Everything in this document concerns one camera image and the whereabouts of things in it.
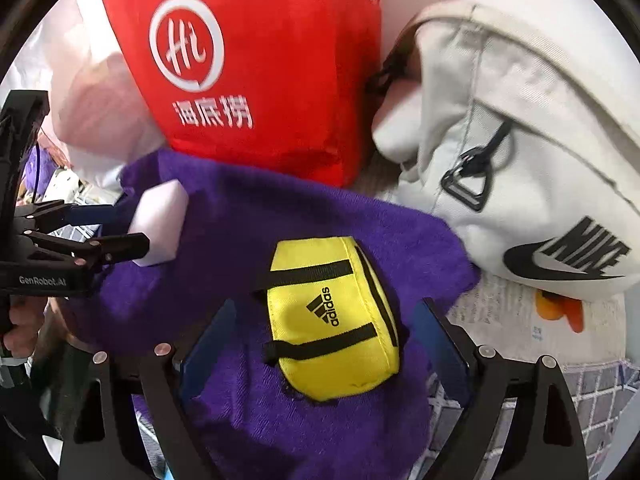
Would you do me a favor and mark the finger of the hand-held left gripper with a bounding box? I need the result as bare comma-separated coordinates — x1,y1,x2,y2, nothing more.
14,200,131,234
22,232,151,269

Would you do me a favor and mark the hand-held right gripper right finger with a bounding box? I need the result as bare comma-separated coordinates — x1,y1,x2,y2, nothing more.
417,297,591,480

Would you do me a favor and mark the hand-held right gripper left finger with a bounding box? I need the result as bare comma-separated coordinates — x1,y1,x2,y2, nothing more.
57,299,238,480

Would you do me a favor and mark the white sponge block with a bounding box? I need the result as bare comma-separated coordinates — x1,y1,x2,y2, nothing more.
127,178,190,267

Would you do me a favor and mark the yellow zip pouch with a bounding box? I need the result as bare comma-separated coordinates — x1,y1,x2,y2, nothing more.
255,236,402,402

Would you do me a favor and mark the person's left hand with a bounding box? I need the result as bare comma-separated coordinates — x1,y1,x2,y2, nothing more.
7,296,68,361

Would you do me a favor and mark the grey checked bedsheet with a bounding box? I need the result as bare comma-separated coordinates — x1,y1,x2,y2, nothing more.
47,222,106,242

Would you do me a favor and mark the white printed cloth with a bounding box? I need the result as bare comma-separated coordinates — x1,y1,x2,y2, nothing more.
445,270,628,363

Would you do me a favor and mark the white plastic bag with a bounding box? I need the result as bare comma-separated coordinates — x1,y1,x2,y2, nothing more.
47,0,166,191

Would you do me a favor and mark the purple towel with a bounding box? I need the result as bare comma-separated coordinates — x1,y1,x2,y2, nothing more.
65,149,481,480

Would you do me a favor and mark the grey checked pillow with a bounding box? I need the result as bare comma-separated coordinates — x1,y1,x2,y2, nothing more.
425,357,640,480

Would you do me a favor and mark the beige canvas bag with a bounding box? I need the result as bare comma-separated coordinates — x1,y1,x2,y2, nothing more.
372,0,640,301

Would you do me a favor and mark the red paper bag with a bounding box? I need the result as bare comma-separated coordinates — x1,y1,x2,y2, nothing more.
100,0,383,188

